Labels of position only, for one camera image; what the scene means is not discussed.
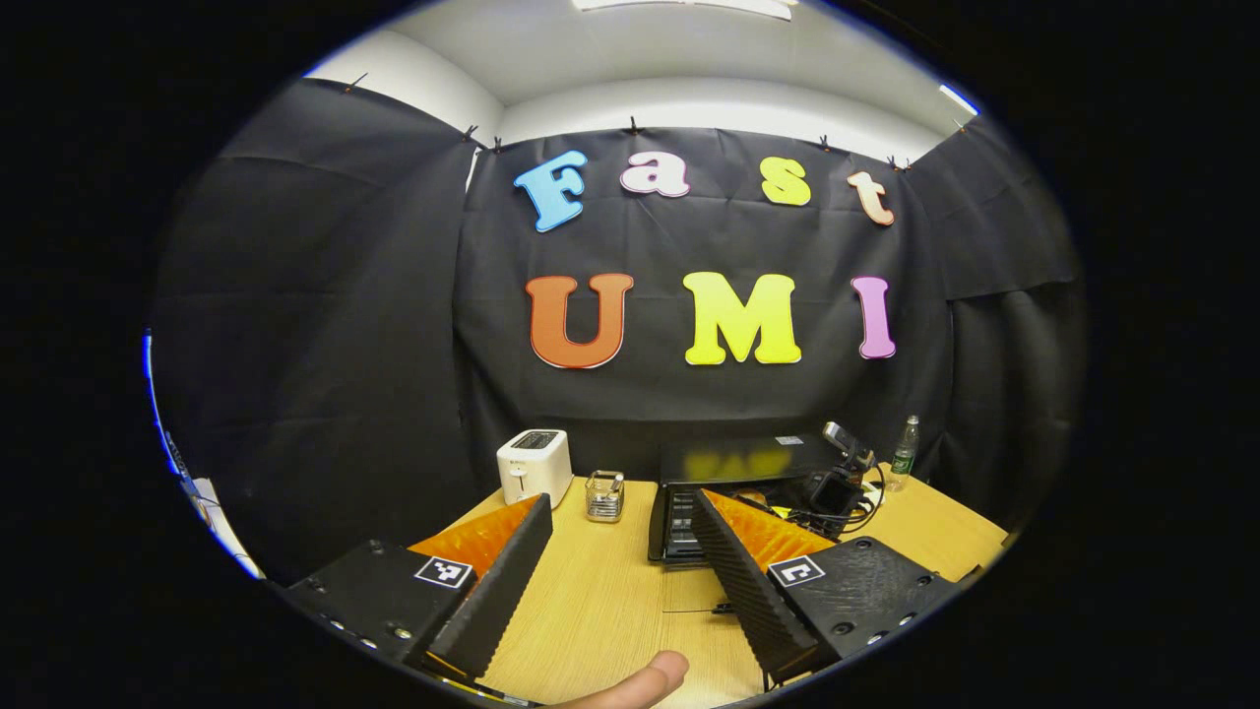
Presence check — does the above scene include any black backdrop cloth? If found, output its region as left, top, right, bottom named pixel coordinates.
left=148, top=79, right=1089, bottom=587

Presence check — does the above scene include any white toaster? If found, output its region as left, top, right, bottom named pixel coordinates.
left=496, top=429, right=574, bottom=509

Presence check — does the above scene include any clear plastic water bottle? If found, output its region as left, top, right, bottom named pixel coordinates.
left=889, top=415, right=921, bottom=491

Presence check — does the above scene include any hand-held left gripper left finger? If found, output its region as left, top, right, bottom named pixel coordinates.
left=279, top=492, right=554, bottom=682

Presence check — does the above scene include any black electric oven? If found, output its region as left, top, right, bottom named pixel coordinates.
left=648, top=433, right=857, bottom=616

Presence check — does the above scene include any clear glass container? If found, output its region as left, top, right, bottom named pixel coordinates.
left=586, top=471, right=626, bottom=523

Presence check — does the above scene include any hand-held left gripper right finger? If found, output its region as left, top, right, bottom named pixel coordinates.
left=689, top=488, right=960, bottom=684

